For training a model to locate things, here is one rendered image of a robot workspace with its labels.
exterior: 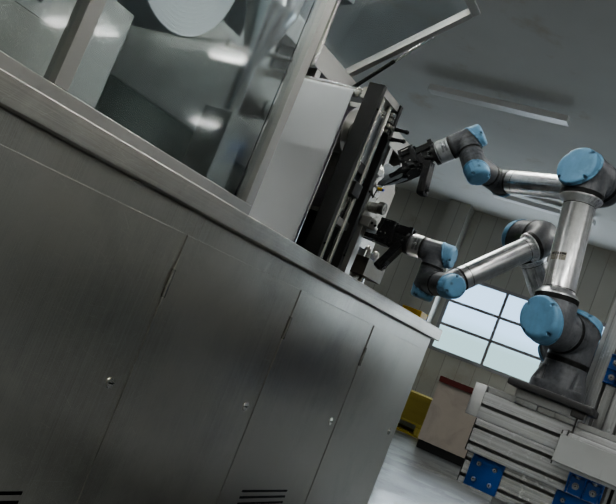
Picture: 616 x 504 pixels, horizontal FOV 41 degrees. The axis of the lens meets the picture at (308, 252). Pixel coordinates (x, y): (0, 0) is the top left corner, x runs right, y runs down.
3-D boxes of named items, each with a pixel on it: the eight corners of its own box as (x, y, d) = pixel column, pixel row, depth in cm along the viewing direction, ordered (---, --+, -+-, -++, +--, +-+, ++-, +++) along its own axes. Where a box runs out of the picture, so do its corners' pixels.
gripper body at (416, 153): (402, 159, 273) (436, 144, 269) (410, 182, 269) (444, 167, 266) (394, 151, 266) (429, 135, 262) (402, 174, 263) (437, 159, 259)
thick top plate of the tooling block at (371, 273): (362, 274, 277) (369, 257, 278) (266, 240, 296) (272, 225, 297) (379, 284, 291) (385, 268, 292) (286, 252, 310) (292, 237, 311)
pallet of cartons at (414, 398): (440, 442, 1069) (454, 407, 1073) (422, 440, 986) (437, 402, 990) (349, 403, 1128) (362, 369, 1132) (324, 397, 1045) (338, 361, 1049)
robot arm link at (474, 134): (483, 137, 253) (476, 117, 258) (449, 151, 257) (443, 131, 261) (491, 151, 259) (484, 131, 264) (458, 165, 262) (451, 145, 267)
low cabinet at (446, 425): (590, 508, 985) (613, 444, 992) (574, 517, 796) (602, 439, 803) (457, 450, 1060) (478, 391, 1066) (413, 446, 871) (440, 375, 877)
